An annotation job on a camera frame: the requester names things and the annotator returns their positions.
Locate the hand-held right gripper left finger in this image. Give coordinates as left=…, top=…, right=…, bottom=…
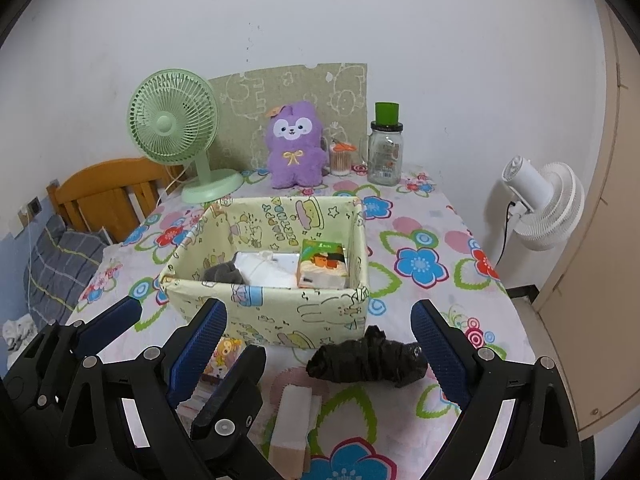
left=57, top=298, right=228, bottom=480

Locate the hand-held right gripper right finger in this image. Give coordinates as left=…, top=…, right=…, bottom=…
left=411, top=299, right=583, bottom=480

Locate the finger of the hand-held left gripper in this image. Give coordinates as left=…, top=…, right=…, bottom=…
left=42, top=297, right=142, bottom=361
left=191, top=344, right=267, bottom=450

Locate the pink cartoon packet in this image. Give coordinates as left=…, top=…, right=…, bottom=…
left=180, top=337, right=246, bottom=421

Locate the beige sponge block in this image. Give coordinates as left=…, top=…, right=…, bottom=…
left=267, top=385, right=323, bottom=478

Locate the grey sock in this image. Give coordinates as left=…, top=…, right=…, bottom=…
left=200, top=261, right=247, bottom=286

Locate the yellow cartoon fabric storage box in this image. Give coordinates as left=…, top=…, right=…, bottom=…
left=159, top=195, right=371, bottom=350

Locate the white cloth pack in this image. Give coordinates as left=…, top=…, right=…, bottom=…
left=235, top=251, right=301, bottom=289

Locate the grey plaid pillow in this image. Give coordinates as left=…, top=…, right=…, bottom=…
left=22, top=225, right=108, bottom=328

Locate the white grey crumpled cloth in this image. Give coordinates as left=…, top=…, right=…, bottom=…
left=2, top=314, right=38, bottom=351

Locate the black fan base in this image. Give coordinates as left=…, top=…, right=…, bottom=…
left=505, top=284, right=539, bottom=304

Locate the beige door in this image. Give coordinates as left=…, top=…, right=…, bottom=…
left=530, top=0, right=640, bottom=436

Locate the white standing fan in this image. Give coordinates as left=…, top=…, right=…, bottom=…
left=501, top=156, right=585, bottom=251

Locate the green desk fan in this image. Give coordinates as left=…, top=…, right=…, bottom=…
left=126, top=71, right=245, bottom=204

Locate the glass mug jar green lid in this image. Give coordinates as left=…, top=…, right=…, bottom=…
left=361, top=102, right=405, bottom=187

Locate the cotton swab jar orange lid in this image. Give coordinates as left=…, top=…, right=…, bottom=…
left=328, top=141, right=357, bottom=177

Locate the purple plush toy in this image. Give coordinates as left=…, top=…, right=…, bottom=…
left=265, top=101, right=328, bottom=189

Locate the green cartoon print board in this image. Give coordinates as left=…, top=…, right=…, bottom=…
left=207, top=63, right=368, bottom=173

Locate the black fan cable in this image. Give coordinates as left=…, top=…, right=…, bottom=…
left=499, top=202, right=516, bottom=263

